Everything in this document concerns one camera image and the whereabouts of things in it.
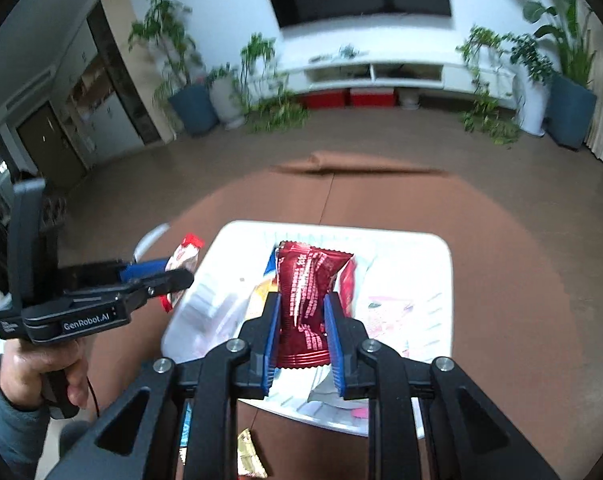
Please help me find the bushy green plant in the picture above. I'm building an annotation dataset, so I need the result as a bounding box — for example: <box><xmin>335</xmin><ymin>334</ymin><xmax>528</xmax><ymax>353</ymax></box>
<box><xmin>509</xmin><ymin>32</ymin><xmax>555</xmax><ymax>86</ymax></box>

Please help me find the blue planter pot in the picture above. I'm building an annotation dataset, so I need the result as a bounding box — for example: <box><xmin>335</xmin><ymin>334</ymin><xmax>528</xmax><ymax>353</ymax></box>
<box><xmin>546</xmin><ymin>72</ymin><xmax>598</xmax><ymax>151</ymax></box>
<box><xmin>168</xmin><ymin>84</ymin><xmax>219</xmax><ymax>137</ymax></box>

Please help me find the white wall cabinet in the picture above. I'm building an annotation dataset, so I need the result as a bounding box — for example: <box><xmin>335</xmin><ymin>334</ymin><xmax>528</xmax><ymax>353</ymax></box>
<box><xmin>46</xmin><ymin>25</ymin><xmax>147</xmax><ymax>161</ymax></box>

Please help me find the small red white packet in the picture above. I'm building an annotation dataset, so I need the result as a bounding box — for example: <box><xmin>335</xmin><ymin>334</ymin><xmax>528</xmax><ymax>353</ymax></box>
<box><xmin>160</xmin><ymin>232</ymin><xmax>204</xmax><ymax>314</ymax></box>

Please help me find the white TV cabinet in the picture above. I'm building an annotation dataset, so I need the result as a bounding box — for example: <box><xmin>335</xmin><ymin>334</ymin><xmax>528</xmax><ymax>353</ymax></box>
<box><xmin>276</xmin><ymin>57</ymin><xmax>519</xmax><ymax>108</ymax></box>

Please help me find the large broad-leaf plant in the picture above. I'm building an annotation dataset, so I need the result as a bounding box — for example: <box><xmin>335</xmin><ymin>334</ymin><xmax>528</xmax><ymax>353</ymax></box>
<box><xmin>486</xmin><ymin>0</ymin><xmax>599</xmax><ymax>83</ymax></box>

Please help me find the teal blue snack packet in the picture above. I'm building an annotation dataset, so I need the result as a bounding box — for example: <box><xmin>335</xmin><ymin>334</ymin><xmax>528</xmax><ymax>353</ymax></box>
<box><xmin>178</xmin><ymin>402</ymin><xmax>194</xmax><ymax>466</ymax></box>

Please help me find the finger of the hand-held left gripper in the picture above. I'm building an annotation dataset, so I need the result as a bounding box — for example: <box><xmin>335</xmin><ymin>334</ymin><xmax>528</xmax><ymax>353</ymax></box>
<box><xmin>64</xmin><ymin>267</ymin><xmax>196</xmax><ymax>307</ymax></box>
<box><xmin>60</xmin><ymin>257</ymin><xmax>172</xmax><ymax>292</ymax></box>

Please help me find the tall leafy plant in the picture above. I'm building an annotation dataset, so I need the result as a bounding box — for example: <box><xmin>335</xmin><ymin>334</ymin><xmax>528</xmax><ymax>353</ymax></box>
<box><xmin>128</xmin><ymin>0</ymin><xmax>204</xmax><ymax>101</ymax></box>

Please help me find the person's left hand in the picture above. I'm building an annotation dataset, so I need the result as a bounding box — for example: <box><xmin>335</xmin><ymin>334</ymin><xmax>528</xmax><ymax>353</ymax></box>
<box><xmin>0</xmin><ymin>337</ymin><xmax>91</xmax><ymax>410</ymax></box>

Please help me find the person's left forearm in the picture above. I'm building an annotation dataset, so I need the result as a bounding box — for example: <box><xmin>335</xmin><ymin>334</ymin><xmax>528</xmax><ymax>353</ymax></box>
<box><xmin>0</xmin><ymin>355</ymin><xmax>67</xmax><ymax>480</ymax></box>

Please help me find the white plastic tray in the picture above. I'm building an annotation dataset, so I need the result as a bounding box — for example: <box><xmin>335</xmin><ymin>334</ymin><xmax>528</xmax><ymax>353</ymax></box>
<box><xmin>160</xmin><ymin>220</ymin><xmax>455</xmax><ymax>443</ymax></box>

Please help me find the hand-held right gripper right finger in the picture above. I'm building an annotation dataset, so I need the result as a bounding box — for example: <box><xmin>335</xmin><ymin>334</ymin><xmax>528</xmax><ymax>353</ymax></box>
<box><xmin>323</xmin><ymin>290</ymin><xmax>559</xmax><ymax>480</ymax></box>

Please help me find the pink cartoon packet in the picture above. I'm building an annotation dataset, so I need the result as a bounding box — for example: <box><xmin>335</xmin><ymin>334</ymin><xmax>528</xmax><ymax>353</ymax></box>
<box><xmin>351</xmin><ymin>287</ymin><xmax>449</xmax><ymax>361</ymax></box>

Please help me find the red storage box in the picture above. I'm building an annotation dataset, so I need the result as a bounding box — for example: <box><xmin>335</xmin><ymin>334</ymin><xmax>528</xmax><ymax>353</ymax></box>
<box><xmin>296</xmin><ymin>91</ymin><xmax>349</xmax><ymax>109</ymax></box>
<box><xmin>350</xmin><ymin>87</ymin><xmax>396</xmax><ymax>107</ymax></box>

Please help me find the trailing vine plant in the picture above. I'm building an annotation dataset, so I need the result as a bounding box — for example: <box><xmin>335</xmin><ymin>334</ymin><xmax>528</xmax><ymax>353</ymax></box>
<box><xmin>238</xmin><ymin>32</ymin><xmax>312</xmax><ymax>133</ymax></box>

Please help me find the brown door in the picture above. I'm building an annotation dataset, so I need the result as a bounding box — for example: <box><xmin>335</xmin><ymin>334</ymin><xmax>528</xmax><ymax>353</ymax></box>
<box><xmin>16</xmin><ymin>102</ymin><xmax>89</xmax><ymax>191</ymax></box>

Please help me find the dark red snack packet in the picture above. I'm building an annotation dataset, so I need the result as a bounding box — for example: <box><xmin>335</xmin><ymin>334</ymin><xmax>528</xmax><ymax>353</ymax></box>
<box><xmin>272</xmin><ymin>240</ymin><xmax>355</xmax><ymax>370</ymax></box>

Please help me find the black wall panel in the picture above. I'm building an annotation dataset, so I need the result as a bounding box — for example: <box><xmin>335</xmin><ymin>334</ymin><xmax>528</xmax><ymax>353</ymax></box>
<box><xmin>86</xmin><ymin>0</ymin><xmax>162</xmax><ymax>146</ymax></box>

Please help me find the small leafy plant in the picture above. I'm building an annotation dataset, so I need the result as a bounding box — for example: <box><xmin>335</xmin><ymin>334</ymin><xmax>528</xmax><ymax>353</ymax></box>
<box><xmin>204</xmin><ymin>64</ymin><xmax>234</xmax><ymax>86</ymax></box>

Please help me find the gold snack packet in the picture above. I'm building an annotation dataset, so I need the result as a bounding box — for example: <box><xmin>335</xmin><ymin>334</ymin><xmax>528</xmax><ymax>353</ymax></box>
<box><xmin>236</xmin><ymin>429</ymin><xmax>268</xmax><ymax>479</ymax></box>

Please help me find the white round stool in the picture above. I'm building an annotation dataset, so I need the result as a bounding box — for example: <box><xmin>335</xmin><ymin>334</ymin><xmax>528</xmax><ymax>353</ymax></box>
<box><xmin>134</xmin><ymin>224</ymin><xmax>171</xmax><ymax>263</ymax></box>

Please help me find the grey white planter pot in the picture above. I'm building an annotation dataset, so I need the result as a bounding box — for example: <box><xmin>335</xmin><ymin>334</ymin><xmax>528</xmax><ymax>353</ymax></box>
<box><xmin>208</xmin><ymin>77</ymin><xmax>247</xmax><ymax>130</ymax></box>

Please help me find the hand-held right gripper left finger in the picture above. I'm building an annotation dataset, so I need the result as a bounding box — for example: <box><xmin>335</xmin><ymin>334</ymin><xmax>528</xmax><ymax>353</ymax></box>
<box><xmin>46</xmin><ymin>290</ymin><xmax>284</xmax><ymax>480</ymax></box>

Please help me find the thin black cable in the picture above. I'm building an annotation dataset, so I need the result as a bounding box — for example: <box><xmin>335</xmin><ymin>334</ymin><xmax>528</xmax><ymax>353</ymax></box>
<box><xmin>84</xmin><ymin>360</ymin><xmax>102</xmax><ymax>418</ymax></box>

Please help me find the thin trailing plant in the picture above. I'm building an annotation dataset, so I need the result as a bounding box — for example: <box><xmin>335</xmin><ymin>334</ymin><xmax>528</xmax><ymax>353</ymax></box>
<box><xmin>456</xmin><ymin>25</ymin><xmax>525</xmax><ymax>148</ymax></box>

